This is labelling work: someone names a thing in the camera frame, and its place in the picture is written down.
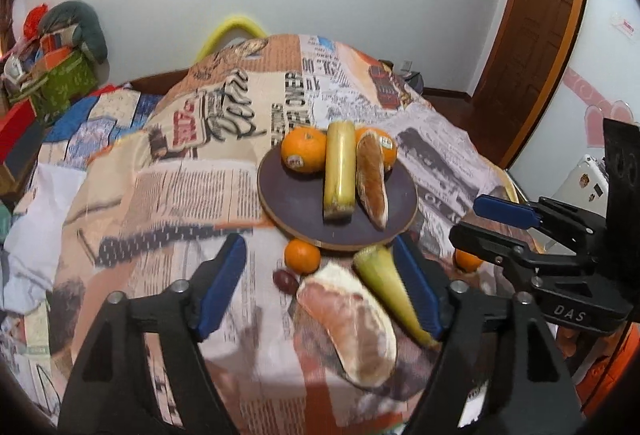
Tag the brown wooden door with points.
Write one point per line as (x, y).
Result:
(531, 48)

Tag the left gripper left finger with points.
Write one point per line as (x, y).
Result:
(111, 391)

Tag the yellow hoop behind bed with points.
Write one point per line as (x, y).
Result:
(234, 23)

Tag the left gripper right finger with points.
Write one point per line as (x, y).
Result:
(529, 390)

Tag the small mandarin right side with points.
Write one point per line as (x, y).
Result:
(467, 262)

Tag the newspaper print bed cover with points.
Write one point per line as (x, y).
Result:
(132, 193)

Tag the white device with stickers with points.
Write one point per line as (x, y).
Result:
(586, 186)

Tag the pink striped curtain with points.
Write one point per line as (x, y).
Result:
(7, 38)

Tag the dark red grape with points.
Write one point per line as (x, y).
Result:
(285, 282)

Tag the orange with Dole sticker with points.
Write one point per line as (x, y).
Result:
(387, 143)

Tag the dark purple round plate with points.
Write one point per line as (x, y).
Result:
(294, 202)

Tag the red and blue box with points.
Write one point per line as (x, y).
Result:
(21, 138)

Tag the yellow sugarcane piece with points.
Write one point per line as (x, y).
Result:
(339, 192)

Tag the green patterned box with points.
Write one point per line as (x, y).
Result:
(53, 92)

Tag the small mandarin near plate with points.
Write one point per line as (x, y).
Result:
(302, 257)

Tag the orange with barcode sticker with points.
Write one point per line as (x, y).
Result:
(303, 150)

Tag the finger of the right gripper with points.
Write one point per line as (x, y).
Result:
(507, 212)
(507, 253)

